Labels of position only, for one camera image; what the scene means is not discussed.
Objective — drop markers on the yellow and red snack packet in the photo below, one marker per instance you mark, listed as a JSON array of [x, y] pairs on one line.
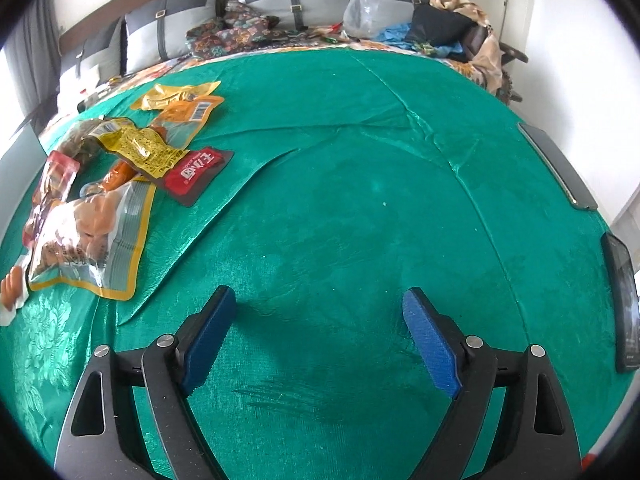
[[150, 152]]

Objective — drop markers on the grey curtain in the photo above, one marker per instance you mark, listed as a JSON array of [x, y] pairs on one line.
[[30, 50]]

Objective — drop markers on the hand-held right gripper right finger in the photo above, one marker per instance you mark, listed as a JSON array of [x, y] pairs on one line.
[[432, 345]]

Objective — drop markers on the green blanket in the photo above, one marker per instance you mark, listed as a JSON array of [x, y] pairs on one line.
[[350, 210]]

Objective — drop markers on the clear plastic bag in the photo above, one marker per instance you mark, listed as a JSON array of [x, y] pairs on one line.
[[362, 10]]

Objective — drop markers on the grey panel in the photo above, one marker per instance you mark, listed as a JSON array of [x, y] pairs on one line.
[[20, 160]]

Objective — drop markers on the large clear yellow-edged snack packet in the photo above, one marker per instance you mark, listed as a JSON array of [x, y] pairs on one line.
[[85, 240]]

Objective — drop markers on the blue cloth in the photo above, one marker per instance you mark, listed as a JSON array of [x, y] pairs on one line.
[[395, 35]]

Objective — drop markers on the dark wooden chair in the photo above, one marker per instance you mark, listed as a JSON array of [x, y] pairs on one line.
[[510, 55]]

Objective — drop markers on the brown snack packet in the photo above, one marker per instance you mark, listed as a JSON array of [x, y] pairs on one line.
[[77, 140]]

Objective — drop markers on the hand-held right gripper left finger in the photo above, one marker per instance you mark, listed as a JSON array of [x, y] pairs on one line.
[[210, 340]]

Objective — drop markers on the dark floral cloth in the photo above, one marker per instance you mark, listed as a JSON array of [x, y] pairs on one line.
[[235, 27]]

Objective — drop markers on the black bag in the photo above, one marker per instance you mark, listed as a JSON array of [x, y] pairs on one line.
[[437, 25]]

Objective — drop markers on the clear orange sausage packet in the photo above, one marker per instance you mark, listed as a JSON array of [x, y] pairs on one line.
[[187, 117]]

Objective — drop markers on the dark phone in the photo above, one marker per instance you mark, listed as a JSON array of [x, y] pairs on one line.
[[555, 165], [622, 305]]

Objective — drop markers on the beige patterned cloth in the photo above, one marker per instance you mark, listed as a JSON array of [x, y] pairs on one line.
[[480, 35]]

